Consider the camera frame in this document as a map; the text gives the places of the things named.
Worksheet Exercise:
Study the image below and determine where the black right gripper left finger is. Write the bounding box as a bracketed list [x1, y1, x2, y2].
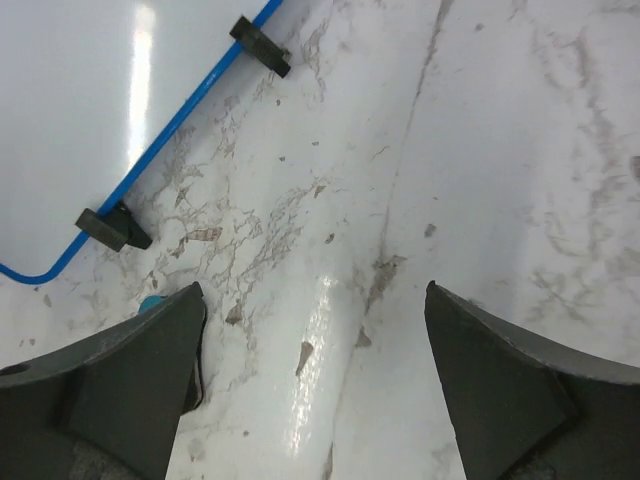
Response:
[1, 283, 206, 479]

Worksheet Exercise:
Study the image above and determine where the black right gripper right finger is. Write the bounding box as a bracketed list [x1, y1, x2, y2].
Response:
[424, 282, 639, 479]

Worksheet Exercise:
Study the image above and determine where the blue whiteboard eraser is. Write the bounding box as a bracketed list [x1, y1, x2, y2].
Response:
[138, 295, 207, 414]

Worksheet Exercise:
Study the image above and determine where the blue framed small whiteboard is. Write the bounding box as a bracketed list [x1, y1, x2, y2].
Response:
[1, 1, 277, 285]

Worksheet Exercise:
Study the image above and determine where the black small whiteboard stand foot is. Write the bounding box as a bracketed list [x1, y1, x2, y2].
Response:
[230, 16, 291, 78]

